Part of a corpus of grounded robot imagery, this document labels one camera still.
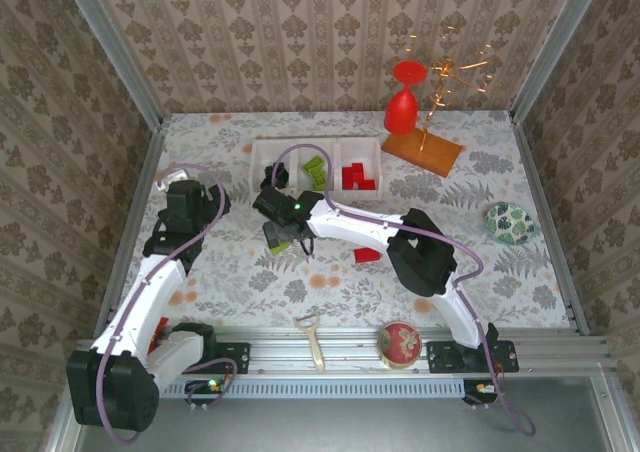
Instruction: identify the floral patterned table cover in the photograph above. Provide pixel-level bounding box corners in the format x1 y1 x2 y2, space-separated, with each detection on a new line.
114 111 574 331

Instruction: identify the cream bottle opener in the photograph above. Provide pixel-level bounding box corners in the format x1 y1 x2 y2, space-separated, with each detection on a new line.
293 313 327 373

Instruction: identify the red foil bag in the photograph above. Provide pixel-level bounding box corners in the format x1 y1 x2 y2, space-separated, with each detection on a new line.
148 316 170 353

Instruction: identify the red plastic goblet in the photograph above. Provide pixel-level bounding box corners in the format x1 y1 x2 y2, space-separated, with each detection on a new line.
383 59 429 136

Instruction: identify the round red floral tin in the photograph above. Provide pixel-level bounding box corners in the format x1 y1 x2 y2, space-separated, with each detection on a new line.
377 320 424 371

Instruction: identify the black connector board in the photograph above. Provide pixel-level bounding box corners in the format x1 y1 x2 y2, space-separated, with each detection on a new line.
184 379 225 407
462 379 501 406

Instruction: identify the grey metal panel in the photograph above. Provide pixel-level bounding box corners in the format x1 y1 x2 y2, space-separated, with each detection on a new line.
74 396 619 452

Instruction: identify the leaf patterned bowl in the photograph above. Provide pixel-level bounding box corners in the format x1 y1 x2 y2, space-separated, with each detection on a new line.
485 201 537 246

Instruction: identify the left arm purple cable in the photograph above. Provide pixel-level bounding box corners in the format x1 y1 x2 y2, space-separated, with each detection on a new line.
94 161 239 444

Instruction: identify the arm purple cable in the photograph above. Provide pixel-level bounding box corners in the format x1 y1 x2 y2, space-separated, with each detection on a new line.
94 161 239 444
272 143 537 438

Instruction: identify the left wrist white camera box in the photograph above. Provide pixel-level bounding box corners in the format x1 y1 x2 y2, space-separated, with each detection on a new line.
155 166 190 192

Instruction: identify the aluminium side rail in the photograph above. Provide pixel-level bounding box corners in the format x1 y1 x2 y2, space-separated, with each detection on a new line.
509 116 591 336
94 121 169 338

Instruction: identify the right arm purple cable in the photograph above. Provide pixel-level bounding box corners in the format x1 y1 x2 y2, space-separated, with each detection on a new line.
272 143 537 438

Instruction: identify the aluminium front rail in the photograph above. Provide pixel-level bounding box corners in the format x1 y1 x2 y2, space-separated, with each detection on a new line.
72 327 619 376

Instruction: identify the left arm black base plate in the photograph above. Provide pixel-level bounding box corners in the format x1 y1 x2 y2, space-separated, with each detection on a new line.
172 341 251 375

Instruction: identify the white slotted cable duct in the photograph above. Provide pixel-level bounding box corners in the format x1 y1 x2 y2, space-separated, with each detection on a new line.
159 377 469 399

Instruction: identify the gold wire tree wooden base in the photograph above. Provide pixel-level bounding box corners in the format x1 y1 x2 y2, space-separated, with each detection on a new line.
382 24 501 178

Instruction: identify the aluminium frame post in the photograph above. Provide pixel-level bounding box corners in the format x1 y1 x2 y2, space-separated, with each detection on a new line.
508 0 610 126
57 0 165 131

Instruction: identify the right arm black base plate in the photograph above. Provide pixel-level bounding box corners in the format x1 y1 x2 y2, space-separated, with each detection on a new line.
425 340 520 373

